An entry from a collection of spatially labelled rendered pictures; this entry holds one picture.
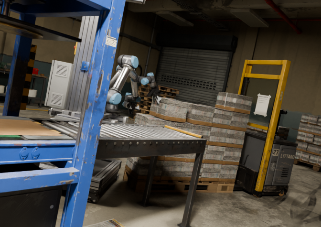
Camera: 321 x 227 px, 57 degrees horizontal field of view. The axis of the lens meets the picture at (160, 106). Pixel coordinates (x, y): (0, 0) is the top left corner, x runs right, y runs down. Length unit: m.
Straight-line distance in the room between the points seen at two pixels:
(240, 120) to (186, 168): 0.96
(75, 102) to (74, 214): 1.75
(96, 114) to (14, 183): 0.44
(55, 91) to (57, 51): 6.82
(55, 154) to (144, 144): 0.68
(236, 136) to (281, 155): 0.77
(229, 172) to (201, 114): 0.93
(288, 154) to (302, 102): 5.36
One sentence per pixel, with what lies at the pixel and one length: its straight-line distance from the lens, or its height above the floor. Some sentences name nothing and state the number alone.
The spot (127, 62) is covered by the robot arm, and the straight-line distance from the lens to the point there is 2.89.
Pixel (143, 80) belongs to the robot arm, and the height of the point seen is 1.21.
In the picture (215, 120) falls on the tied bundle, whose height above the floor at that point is 0.92.
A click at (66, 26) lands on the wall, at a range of 10.09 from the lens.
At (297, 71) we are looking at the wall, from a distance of 9.97.
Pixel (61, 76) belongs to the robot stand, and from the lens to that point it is 3.12.
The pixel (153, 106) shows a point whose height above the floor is 0.94.
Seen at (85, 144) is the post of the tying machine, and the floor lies 0.83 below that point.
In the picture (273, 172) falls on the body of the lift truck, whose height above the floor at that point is 0.35.
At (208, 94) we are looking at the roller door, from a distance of 11.03.
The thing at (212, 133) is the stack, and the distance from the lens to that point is 3.69.
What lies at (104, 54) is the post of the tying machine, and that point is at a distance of 1.39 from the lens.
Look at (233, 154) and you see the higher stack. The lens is 3.99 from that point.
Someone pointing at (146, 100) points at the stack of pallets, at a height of 0.72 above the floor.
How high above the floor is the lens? 1.14
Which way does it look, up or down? 3 degrees down
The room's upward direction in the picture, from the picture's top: 11 degrees clockwise
